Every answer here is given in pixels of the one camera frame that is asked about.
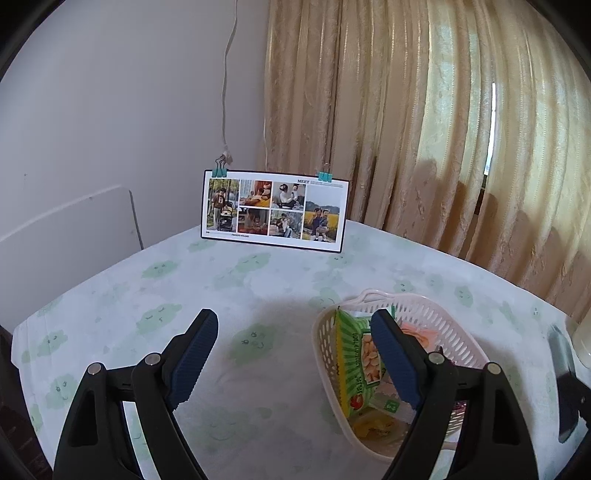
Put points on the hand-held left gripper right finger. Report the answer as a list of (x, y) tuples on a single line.
[(395, 360)]

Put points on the green snack bag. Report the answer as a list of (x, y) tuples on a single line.
[(351, 364)]

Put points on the pale pink plastic basket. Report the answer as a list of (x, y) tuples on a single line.
[(457, 337)]

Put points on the beige patterned curtain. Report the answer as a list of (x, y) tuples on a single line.
[(415, 115)]

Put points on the teal binder clip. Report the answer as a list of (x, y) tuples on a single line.
[(219, 171), (325, 176)]

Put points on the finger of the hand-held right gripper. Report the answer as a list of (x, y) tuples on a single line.
[(563, 369)]

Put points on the cream thermos jug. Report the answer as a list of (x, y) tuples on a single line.
[(582, 341)]

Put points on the orange snack packet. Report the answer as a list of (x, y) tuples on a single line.
[(418, 337)]

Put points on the green printed tablecloth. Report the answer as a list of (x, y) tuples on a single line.
[(277, 286)]

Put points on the photo collage board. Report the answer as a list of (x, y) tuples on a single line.
[(272, 207)]

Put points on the yellow snack packet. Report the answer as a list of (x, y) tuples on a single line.
[(374, 427)]

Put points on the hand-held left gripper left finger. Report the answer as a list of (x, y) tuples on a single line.
[(194, 360)]

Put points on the white flat panel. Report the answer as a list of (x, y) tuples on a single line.
[(60, 240)]

